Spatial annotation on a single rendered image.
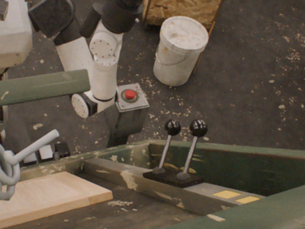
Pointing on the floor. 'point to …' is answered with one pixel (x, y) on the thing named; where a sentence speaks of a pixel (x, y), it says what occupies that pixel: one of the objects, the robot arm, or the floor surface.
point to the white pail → (179, 49)
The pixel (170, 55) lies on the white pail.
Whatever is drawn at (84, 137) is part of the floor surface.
